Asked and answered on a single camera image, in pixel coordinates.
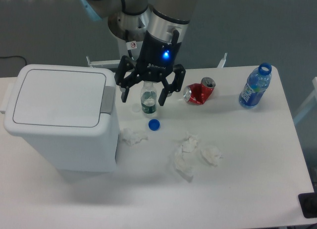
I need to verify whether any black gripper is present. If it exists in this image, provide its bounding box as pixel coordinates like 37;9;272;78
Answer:
114;31;186;106

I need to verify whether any white push-top trash can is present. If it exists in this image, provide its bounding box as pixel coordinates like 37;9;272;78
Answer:
4;64;120;172

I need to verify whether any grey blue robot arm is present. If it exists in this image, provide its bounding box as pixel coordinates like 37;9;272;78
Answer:
81;0;198;106

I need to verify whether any crushed red soda can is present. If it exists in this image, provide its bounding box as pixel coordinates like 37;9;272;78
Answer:
183;77;216;105

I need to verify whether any crumpled tissue near can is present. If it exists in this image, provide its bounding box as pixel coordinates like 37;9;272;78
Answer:
119;128;148;146

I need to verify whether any clear green-label plastic bottle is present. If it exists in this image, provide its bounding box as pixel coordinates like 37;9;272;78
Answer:
140;82;157;114

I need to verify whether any white bottle cap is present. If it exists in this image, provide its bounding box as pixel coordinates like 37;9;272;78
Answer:
131;104;140;113

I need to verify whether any blue bottle cap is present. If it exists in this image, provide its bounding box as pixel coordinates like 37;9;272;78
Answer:
148;119;160;131

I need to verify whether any crumpled tissue upper middle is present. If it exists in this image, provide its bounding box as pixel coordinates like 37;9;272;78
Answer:
180;132;199;153

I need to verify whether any crumpled tissue lower middle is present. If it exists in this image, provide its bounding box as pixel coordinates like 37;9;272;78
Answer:
174;151;194;182

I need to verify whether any crumpled tissue right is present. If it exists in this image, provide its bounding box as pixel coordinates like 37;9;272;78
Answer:
200;145;222;167

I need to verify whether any blue plastic drink bottle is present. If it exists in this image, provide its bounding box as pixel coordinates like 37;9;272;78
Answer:
239;63;272;108

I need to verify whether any black device at edge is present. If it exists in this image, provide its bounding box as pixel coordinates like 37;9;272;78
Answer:
298;192;317;219

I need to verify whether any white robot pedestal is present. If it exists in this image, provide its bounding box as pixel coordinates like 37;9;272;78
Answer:
86;3;152;73

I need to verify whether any black floor cable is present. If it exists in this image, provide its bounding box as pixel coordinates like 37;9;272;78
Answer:
0;55;27;65

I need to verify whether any white frame at right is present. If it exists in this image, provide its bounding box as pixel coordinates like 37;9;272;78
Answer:
293;77;317;126

